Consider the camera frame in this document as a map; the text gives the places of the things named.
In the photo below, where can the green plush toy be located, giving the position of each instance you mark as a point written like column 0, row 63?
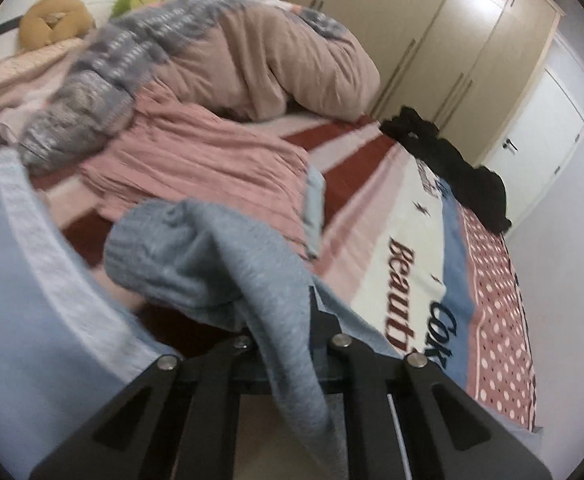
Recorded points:
column 134, row 2

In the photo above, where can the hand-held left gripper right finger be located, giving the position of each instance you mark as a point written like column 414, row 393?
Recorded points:
column 367, row 365

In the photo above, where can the black garment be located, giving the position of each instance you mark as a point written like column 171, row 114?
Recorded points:
column 422, row 135
column 487, row 195

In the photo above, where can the pink textured pillow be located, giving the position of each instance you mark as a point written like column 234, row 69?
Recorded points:
column 16, row 72

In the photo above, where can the white door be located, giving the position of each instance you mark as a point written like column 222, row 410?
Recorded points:
column 537, row 130

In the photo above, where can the light blue cloth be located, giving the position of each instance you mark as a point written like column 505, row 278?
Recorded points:
column 31, row 310

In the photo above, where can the brown plush toy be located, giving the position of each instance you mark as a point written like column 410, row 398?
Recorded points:
column 36, row 15

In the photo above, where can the printed polka dot blanket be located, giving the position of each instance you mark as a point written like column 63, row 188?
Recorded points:
column 372, row 220

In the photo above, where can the beige wardrobe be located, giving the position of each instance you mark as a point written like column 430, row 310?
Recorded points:
column 422, row 25

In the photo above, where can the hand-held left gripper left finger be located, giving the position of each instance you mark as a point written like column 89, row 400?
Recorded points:
column 211, row 375

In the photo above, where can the pink ribbed garment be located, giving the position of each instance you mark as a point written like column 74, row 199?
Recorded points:
column 196, row 160

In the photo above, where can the pink plaid quilt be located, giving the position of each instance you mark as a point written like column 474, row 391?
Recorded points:
column 272, row 60

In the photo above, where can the grey-blue pants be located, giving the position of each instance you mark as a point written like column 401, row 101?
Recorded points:
column 231, row 270

